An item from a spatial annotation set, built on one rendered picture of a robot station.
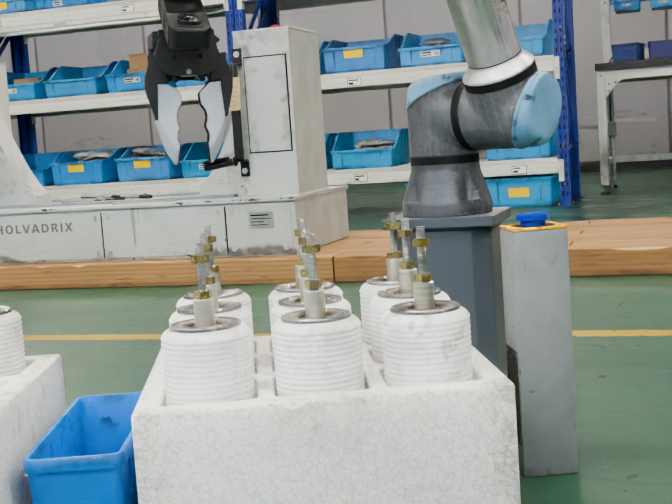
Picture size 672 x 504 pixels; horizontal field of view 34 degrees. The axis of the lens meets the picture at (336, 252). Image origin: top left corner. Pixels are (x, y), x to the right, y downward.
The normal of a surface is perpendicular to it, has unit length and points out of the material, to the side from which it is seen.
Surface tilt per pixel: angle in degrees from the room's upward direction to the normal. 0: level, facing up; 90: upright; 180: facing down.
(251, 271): 90
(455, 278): 90
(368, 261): 90
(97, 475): 92
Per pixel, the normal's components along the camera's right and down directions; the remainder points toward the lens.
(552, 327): 0.07, 0.10
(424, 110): -0.66, 0.10
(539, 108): 0.77, 0.14
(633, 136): -0.30, 0.12
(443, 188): -0.15, -0.19
